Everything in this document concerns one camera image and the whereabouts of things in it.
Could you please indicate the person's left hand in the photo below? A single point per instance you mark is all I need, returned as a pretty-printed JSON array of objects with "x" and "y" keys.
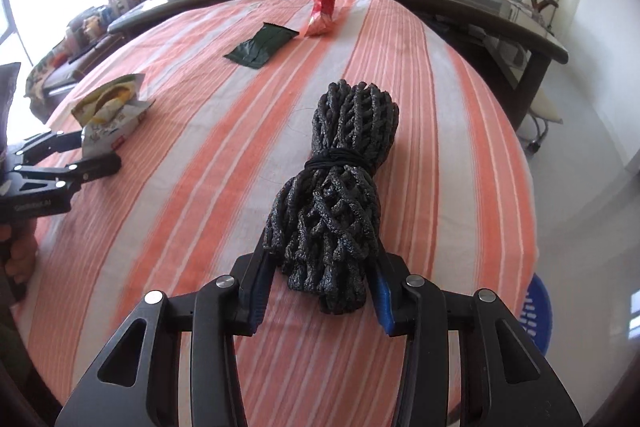
[{"x": 22, "y": 252}]

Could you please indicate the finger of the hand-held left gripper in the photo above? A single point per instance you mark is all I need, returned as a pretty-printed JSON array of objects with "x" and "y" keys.
[
  {"x": 55, "y": 143},
  {"x": 97, "y": 167}
]

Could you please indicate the yellow burger snack packet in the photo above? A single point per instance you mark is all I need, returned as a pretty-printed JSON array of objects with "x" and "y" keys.
[{"x": 107, "y": 104}]

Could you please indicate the dark green snack packet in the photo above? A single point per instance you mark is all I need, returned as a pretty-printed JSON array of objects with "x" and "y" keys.
[{"x": 260, "y": 47}]

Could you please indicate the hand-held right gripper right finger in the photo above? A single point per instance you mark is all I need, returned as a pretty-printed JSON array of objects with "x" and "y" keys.
[{"x": 382, "y": 304}]

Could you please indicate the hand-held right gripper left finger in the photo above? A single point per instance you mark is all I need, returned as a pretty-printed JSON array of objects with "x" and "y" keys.
[{"x": 257, "y": 292}]

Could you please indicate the cluttered low side bench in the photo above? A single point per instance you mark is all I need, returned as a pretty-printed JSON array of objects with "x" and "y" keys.
[{"x": 75, "y": 42}]

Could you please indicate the black foam net bundle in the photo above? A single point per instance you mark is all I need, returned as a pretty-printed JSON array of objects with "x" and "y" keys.
[{"x": 335, "y": 187}]

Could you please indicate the dark grey cloth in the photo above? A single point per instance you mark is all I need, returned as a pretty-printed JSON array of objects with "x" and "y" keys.
[{"x": 9, "y": 102}]

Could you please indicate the white stool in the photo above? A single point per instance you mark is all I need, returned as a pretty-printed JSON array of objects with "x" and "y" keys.
[{"x": 542, "y": 112}]

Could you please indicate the blue plastic basket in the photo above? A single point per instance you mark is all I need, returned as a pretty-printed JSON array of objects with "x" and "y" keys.
[{"x": 537, "y": 312}]

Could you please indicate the red snack packet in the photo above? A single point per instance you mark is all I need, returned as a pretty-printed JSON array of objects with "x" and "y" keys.
[{"x": 320, "y": 14}]

